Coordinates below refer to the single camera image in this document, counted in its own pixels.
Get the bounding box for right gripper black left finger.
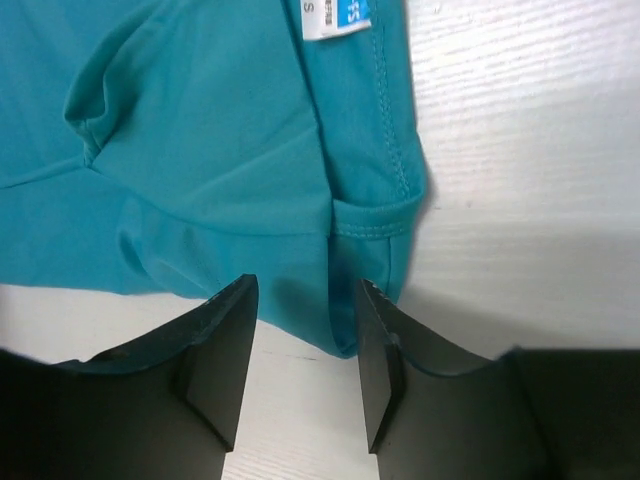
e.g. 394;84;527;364
1;275;259;479

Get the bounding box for teal t-shirt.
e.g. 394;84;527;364
1;1;427;358

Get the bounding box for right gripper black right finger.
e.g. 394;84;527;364
355;280;639;479

